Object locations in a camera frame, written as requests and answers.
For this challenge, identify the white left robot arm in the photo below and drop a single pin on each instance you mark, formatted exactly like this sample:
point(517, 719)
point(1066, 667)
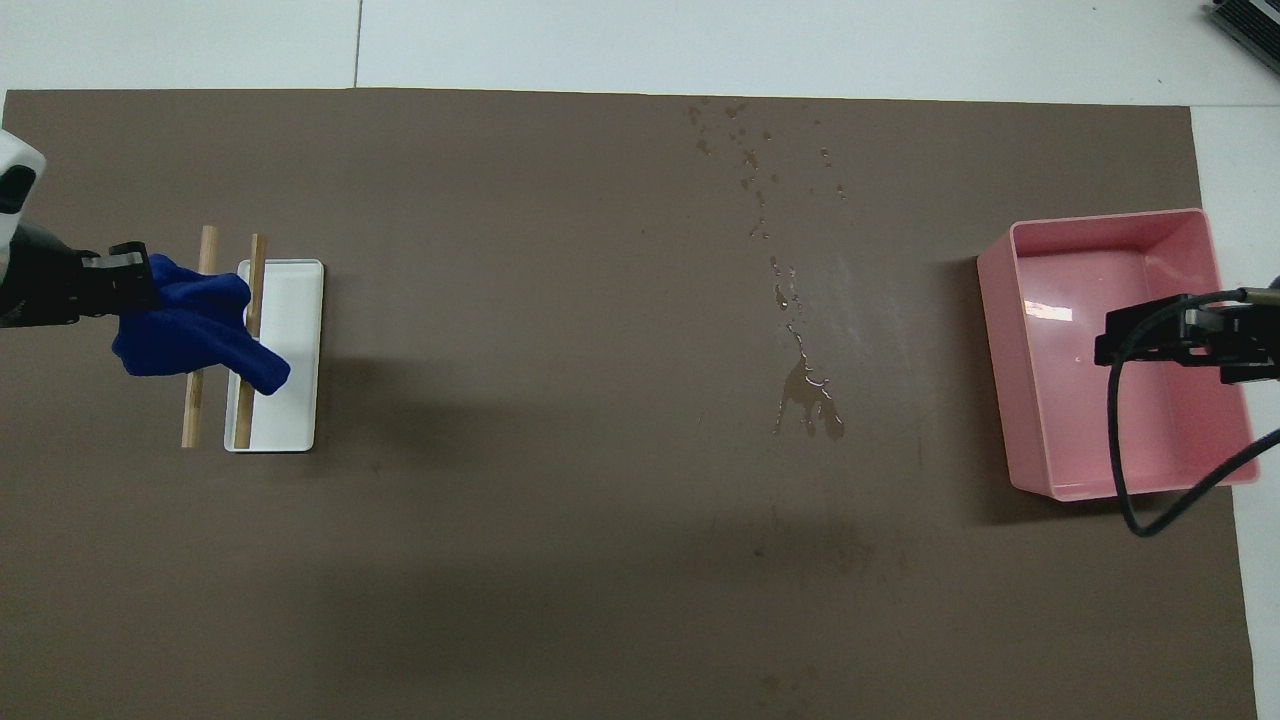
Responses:
point(20, 165)

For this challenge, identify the dark blue towel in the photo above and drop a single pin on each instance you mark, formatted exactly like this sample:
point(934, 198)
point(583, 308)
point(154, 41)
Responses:
point(190, 330)

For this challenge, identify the spilled water drops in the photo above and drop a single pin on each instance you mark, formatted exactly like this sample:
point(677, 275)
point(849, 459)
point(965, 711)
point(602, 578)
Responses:
point(805, 385)

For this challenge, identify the brown table mat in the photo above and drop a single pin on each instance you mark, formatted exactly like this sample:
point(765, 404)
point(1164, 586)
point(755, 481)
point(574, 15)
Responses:
point(550, 400)

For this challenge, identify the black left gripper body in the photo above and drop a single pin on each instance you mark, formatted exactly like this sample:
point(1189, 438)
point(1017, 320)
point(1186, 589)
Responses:
point(45, 280)

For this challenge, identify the pink plastic bin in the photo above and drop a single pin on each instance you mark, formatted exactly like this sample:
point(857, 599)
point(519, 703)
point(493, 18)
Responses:
point(1080, 420)

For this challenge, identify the wooden rack rod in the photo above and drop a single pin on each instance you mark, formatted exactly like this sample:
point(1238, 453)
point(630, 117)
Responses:
point(191, 415)
point(243, 420)

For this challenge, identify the grey ribbed device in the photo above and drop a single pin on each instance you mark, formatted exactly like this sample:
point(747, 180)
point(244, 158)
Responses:
point(1255, 25)

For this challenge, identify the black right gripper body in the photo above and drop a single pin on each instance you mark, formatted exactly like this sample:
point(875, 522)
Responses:
point(1235, 335)

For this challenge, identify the white towel rack base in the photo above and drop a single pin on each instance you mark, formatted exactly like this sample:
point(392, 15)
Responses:
point(290, 400)

